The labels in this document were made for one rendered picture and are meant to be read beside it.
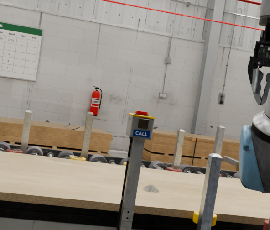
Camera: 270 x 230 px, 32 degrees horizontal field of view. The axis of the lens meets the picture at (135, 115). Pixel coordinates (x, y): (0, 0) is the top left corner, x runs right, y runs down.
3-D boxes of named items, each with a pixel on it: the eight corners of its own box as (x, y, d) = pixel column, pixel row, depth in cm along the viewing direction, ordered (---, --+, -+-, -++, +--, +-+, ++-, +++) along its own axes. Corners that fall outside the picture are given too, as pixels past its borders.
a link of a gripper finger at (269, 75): (260, 104, 114) (267, 67, 114) (260, 104, 120) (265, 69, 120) (273, 106, 114) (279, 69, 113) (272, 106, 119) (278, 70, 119)
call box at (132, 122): (151, 142, 142) (155, 117, 142) (129, 139, 141) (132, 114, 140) (146, 139, 149) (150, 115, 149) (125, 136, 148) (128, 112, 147)
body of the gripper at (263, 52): (251, 65, 113) (258, 14, 112) (250, 67, 121) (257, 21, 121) (283, 69, 111) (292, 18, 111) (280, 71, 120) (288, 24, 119)
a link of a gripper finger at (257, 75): (247, 102, 115) (253, 65, 115) (247, 102, 121) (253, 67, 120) (260, 104, 114) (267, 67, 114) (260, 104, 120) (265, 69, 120)
